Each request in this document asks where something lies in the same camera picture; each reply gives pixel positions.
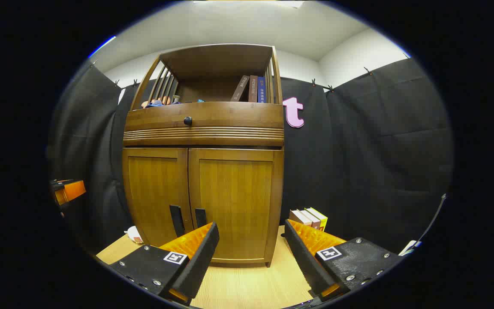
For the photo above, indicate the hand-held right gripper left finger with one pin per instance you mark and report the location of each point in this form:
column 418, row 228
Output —
column 200, row 266

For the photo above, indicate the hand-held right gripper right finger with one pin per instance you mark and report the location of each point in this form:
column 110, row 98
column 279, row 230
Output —
column 307, row 266

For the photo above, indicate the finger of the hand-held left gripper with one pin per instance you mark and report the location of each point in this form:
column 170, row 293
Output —
column 73, row 191

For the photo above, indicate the wooden shoe cabinet door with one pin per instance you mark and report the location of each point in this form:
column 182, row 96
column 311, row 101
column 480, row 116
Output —
column 238, row 193
column 152, row 193

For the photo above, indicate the wooden double-door shoe cabinet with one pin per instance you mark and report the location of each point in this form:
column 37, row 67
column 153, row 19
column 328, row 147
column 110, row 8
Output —
column 212, row 60

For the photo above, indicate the wooden cabinet drawer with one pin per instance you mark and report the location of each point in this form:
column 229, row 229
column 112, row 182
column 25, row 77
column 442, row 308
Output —
column 230, row 116

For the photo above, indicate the brown cover book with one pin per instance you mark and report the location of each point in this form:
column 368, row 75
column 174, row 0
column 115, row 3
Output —
column 298, row 218
column 312, row 219

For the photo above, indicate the yellow cover book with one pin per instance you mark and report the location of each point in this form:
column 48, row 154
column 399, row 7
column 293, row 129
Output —
column 320, row 218

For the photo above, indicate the white packet with red print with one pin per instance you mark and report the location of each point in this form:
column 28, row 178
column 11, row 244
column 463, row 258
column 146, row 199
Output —
column 134, row 235

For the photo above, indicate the white flat object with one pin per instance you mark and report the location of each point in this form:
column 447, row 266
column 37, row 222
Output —
column 409, row 248

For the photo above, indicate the black backdrop cloth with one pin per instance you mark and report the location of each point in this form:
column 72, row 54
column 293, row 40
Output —
column 358, row 150

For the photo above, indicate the black round drawer knob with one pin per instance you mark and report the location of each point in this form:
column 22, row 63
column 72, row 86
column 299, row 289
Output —
column 188, row 121

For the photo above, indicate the blue book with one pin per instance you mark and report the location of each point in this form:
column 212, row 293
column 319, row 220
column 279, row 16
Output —
column 262, row 90

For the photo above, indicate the leaning brown book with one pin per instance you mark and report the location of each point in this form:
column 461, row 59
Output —
column 239, row 89

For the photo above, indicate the upright red-brown book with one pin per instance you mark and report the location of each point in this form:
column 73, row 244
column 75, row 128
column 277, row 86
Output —
column 253, row 89

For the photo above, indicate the ceiling light panel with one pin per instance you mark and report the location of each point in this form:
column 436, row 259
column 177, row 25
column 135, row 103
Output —
column 247, row 3

